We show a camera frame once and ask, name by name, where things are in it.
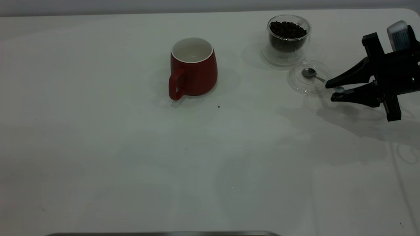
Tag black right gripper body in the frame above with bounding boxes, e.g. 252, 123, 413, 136
362, 32, 420, 122

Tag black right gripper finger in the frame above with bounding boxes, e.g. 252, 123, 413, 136
325, 57, 375, 89
330, 81, 385, 108

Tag metal spoon light blue handle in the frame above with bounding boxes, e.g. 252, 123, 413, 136
302, 68, 345, 93

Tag red ceramic mug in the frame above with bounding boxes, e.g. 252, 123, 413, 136
169, 37, 218, 101

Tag glass bowl of coffee beans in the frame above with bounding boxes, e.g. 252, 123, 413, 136
261, 14, 311, 68

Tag dark coffee beans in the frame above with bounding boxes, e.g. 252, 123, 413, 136
269, 20, 308, 53

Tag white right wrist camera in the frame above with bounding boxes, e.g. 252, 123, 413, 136
387, 20, 411, 52

